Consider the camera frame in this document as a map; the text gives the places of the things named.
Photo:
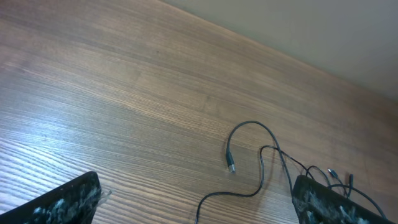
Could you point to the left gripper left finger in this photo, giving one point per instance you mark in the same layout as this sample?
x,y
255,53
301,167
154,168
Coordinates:
x,y
74,202

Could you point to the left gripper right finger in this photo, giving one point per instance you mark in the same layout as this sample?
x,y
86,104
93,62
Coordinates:
x,y
316,203

